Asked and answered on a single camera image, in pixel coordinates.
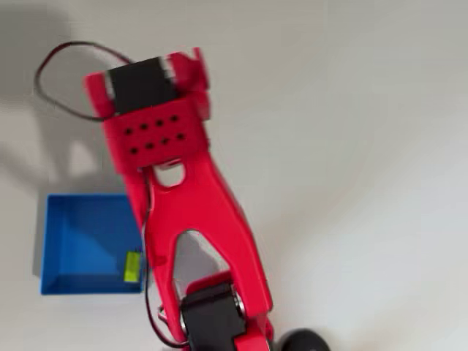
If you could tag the red robot arm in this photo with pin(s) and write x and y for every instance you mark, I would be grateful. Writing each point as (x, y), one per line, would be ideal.
(204, 219)

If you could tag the small yellow-green block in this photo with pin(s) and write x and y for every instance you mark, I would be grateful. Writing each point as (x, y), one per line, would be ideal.
(132, 267)

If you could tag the blue plastic box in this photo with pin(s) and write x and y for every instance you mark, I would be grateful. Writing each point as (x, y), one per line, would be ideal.
(84, 237)

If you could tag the black round knob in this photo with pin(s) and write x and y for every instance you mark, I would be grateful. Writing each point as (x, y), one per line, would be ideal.
(305, 342)

